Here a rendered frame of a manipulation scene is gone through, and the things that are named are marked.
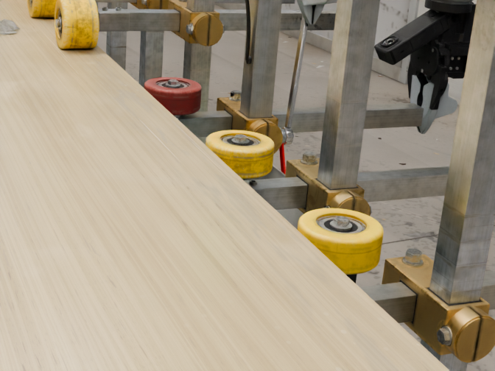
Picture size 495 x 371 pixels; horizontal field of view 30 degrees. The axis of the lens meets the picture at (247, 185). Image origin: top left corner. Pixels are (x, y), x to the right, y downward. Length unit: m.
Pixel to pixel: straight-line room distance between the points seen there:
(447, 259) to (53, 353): 0.41
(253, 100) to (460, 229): 0.50
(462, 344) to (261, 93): 0.54
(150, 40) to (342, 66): 0.76
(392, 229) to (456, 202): 2.39
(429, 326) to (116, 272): 0.33
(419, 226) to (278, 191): 2.24
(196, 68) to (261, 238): 0.72
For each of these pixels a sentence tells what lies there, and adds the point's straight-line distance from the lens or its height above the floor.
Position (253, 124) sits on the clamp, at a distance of 1.28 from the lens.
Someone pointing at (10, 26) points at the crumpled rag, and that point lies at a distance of 1.63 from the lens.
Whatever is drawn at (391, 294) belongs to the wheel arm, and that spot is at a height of 0.83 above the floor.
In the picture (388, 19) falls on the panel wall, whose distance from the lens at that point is 5.44.
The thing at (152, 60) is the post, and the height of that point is 0.83.
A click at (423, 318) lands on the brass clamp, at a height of 0.81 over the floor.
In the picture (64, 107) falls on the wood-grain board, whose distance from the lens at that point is 1.19.
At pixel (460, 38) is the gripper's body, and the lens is 1.48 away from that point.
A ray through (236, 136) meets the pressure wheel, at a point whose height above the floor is 0.91.
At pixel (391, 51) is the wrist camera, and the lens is 1.41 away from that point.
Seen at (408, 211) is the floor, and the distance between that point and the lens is 3.44.
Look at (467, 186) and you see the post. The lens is 0.86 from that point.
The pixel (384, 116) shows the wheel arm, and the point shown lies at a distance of 1.45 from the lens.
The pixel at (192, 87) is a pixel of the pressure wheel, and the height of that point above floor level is 0.91.
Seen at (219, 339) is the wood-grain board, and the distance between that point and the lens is 0.67.
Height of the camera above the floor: 1.24
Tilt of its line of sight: 21 degrees down
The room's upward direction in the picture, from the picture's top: 5 degrees clockwise
